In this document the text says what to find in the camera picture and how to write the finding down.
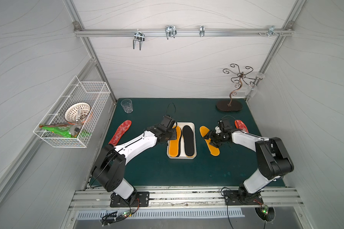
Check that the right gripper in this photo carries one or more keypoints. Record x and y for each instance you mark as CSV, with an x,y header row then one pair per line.
x,y
213,137

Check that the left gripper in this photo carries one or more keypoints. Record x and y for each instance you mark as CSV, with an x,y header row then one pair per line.
x,y
171,134

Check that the orange insole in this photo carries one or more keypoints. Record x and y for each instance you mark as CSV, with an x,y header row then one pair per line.
x,y
175,145
205,134

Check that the red insole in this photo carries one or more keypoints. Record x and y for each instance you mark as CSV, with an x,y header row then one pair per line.
x,y
241,126
121,130

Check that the black insole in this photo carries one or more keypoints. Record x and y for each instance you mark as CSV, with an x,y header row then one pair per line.
x,y
188,136

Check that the white storage box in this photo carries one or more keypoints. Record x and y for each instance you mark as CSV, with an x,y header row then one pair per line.
x,y
182,153

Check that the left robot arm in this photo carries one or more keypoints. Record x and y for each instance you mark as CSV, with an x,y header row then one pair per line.
x,y
109,168

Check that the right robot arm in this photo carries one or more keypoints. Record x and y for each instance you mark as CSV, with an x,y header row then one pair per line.
x,y
272,156

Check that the dark metal jewelry stand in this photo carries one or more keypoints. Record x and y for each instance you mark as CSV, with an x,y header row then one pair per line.
x,y
239,79

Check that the green table mat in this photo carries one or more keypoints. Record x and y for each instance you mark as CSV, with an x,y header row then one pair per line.
x,y
153,167

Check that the clear drinking glass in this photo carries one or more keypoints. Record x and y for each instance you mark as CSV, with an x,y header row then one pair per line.
x,y
127,105

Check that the white plastic strainer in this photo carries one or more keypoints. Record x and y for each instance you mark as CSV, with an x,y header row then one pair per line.
x,y
77,113

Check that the left metal hook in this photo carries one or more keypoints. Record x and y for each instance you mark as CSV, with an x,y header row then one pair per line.
x,y
139,38

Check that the middle metal hook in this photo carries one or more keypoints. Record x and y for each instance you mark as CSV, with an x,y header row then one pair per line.
x,y
170,31

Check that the green plastic toy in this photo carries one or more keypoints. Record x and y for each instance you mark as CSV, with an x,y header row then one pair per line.
x,y
67,131

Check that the small metal hook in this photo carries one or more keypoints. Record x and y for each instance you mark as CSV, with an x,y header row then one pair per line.
x,y
201,31

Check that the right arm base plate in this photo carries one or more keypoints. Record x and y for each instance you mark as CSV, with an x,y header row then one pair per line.
x,y
238,197

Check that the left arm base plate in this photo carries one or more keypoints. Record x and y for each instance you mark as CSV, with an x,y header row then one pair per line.
x,y
136,199

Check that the white wire basket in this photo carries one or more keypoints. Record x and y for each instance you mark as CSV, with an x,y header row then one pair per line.
x,y
96,94

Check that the right metal bracket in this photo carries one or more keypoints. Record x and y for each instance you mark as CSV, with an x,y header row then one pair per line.
x,y
271,32

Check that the horizontal aluminium rail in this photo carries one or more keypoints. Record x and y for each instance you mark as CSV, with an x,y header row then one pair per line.
x,y
194,32

